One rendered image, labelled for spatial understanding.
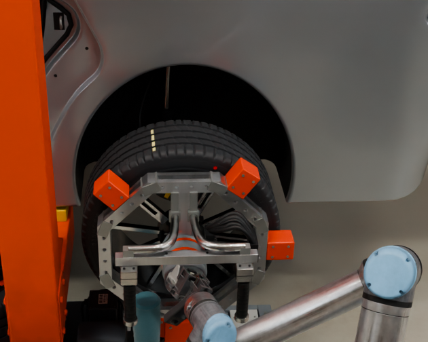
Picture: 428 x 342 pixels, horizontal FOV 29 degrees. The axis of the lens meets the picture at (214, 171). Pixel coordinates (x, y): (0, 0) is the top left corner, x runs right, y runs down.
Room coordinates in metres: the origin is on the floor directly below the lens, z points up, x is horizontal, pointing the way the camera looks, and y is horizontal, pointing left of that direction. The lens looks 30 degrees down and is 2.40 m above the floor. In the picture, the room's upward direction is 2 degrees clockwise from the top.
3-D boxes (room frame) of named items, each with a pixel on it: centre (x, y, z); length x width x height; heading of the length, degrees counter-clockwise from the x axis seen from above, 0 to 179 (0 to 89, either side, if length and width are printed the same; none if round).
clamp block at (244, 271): (1.96, -0.10, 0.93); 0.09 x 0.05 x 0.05; 6
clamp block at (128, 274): (1.93, 0.24, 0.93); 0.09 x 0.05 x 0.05; 6
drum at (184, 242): (2.08, 0.08, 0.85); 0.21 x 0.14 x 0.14; 6
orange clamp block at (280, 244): (2.19, -0.22, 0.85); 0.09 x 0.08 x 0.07; 96
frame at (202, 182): (2.15, 0.09, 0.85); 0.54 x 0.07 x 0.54; 96
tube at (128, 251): (2.02, 0.18, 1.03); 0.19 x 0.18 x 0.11; 6
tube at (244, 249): (2.04, -0.02, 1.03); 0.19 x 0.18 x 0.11; 6
